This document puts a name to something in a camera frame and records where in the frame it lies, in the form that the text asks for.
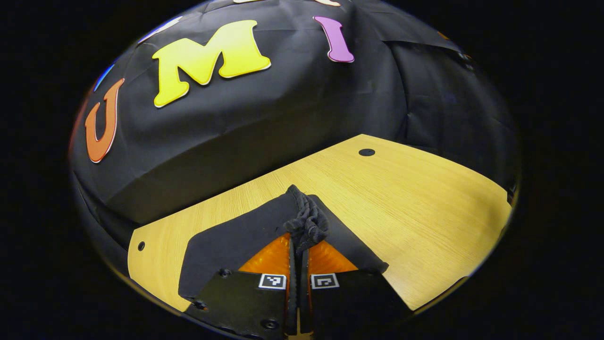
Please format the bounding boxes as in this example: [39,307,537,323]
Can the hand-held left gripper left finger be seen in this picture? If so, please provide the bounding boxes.
[183,231,299,340]

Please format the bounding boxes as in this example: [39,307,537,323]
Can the black backdrop cloth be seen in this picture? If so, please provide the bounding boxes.
[68,0,520,279]

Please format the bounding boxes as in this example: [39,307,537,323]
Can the dark grey jeans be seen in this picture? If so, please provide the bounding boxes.
[178,184,390,303]

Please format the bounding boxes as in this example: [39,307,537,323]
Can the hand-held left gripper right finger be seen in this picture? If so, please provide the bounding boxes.
[298,240,416,340]

